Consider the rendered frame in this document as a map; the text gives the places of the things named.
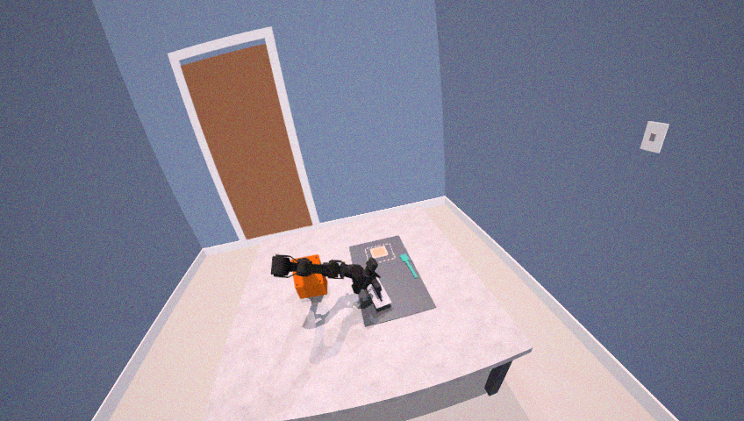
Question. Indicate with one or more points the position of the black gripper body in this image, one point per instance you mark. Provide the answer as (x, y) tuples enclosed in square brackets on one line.
[(371, 266)]

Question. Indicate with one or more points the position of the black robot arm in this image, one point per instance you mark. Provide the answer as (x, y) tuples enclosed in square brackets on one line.
[(281, 265)]

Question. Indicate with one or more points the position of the beige tile with dark square center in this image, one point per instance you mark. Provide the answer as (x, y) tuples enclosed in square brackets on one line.
[(378, 252)]

